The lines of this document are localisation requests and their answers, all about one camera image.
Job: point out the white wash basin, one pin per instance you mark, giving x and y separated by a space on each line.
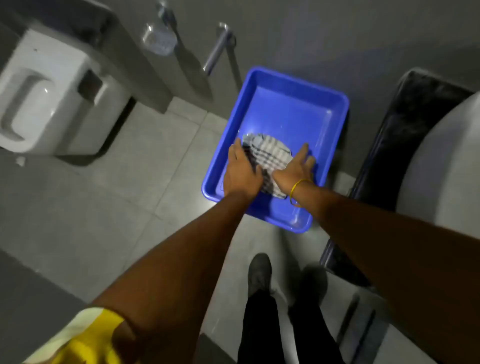
446 165

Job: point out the small white scrap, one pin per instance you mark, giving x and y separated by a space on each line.
20 161

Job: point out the black trousers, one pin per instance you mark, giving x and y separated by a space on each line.
260 330

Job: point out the person's left thumb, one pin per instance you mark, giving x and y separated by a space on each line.
258 174

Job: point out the person's left forearm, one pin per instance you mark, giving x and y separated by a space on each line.
176 277

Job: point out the yellow and white sleeve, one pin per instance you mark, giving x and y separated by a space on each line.
88 341

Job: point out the grey checked cloth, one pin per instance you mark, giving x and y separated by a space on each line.
269 153

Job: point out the dark grey shoe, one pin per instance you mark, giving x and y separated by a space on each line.
313 285
259 273

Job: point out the person's right thumb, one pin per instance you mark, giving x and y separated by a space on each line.
279 174

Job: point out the person's right forearm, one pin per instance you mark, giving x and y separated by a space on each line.
393 255

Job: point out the person's left hand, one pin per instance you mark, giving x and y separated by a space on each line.
240 176

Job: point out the blue plastic tub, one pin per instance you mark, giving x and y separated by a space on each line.
290 108

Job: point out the yellow wristband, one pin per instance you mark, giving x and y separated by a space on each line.
294 188

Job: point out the white toilet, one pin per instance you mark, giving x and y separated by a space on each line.
48 101

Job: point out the person's right hand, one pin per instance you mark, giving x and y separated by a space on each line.
294 172

